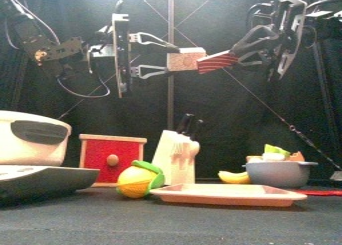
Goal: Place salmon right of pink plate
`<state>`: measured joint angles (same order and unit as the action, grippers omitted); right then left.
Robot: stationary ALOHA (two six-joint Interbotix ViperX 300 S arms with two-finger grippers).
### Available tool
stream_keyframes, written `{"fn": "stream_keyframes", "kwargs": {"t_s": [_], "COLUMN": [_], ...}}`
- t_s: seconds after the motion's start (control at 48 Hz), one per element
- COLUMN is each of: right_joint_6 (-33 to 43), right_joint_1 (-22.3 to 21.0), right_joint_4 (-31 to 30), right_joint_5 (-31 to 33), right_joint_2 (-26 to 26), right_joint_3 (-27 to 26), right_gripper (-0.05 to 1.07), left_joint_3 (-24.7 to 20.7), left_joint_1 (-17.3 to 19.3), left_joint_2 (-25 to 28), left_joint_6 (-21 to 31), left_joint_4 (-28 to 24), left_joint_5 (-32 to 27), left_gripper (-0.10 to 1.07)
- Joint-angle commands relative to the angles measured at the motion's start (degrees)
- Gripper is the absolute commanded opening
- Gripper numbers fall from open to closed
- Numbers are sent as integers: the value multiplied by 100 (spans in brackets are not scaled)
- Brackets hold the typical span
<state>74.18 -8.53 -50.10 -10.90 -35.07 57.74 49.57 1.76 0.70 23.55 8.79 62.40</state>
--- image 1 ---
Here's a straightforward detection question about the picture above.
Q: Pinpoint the red mat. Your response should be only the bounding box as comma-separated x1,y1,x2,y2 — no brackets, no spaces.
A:
291,187,342,197

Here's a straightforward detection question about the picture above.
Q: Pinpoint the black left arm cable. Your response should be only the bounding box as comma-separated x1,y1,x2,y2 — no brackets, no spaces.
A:
55,73,112,99

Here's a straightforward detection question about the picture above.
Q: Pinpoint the white toy rice cooker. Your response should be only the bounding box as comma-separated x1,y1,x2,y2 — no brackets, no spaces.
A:
0,109,73,167

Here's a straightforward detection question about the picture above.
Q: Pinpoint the yellow green toy corn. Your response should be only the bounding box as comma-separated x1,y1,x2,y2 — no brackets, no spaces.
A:
115,160,167,200

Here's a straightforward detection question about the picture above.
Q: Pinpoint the grey vertical frame pole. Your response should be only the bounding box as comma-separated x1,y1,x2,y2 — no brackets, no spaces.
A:
167,0,176,131

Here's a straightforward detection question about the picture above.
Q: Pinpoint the pink rectangular plate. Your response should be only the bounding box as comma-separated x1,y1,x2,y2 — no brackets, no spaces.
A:
148,182,309,208

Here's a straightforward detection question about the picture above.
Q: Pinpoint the diagonal wire with turnbuckle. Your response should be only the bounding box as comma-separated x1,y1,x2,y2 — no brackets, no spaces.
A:
220,68,342,172

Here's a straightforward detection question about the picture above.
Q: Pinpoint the red wooden drawer box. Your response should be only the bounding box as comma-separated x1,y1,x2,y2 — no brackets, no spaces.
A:
77,133,148,188

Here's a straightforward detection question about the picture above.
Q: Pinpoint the white toy food piece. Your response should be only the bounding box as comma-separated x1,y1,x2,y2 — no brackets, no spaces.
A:
261,152,287,163

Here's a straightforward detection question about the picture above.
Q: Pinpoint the orange toy food piece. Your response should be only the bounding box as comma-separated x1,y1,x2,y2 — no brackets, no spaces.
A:
287,150,307,163

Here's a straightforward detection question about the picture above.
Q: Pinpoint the black toy knife handle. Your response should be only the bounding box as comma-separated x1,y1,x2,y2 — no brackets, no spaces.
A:
175,113,196,135

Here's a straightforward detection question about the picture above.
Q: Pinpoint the red striped toy salmon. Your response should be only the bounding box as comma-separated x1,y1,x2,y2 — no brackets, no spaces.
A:
195,50,240,75

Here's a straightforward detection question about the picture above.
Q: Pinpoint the grey white toy appliance base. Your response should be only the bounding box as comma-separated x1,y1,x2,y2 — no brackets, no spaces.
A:
0,164,102,201

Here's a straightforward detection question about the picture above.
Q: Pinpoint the thin diagonal frame wire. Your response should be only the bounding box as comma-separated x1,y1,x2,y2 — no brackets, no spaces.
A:
57,0,224,121

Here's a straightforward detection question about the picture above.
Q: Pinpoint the yellow toy banana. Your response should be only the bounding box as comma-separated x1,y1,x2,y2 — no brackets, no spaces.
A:
216,170,254,185

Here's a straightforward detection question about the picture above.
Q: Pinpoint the beige wooden block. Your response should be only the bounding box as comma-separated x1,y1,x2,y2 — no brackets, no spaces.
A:
166,46,208,73

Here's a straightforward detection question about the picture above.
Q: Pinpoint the beige toy food piece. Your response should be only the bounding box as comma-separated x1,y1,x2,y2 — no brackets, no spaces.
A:
244,155,265,164

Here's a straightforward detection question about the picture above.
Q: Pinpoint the green toy vegetable piece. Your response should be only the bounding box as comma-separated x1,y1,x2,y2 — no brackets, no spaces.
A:
262,143,293,157

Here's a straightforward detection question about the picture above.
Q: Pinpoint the grey toy pot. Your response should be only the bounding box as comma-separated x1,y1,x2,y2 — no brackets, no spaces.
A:
240,160,321,190

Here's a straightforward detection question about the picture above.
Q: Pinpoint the white toy knife block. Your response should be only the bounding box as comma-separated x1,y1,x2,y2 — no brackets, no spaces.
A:
151,129,202,186

